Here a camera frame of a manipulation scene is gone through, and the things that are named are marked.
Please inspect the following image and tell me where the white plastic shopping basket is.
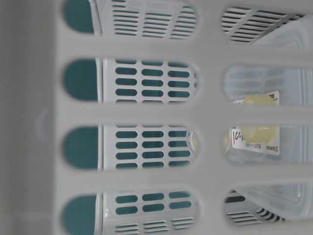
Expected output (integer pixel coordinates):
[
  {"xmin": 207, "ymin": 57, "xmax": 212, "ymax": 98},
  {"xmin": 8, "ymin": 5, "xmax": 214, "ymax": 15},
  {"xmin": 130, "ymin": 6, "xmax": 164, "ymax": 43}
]
[{"xmin": 0, "ymin": 0, "xmax": 313, "ymax": 235}]

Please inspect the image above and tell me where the packaged cellophane tape roll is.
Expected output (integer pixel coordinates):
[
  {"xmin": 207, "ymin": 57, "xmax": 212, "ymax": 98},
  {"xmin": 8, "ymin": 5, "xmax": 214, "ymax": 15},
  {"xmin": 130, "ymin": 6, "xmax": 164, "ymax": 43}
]
[{"xmin": 223, "ymin": 91, "xmax": 280, "ymax": 156}]

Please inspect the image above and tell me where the clear plastic storage container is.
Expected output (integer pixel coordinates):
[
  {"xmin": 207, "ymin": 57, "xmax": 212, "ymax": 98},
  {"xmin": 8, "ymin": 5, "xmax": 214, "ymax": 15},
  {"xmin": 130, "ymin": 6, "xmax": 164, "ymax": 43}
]
[{"xmin": 223, "ymin": 15, "xmax": 313, "ymax": 220}]

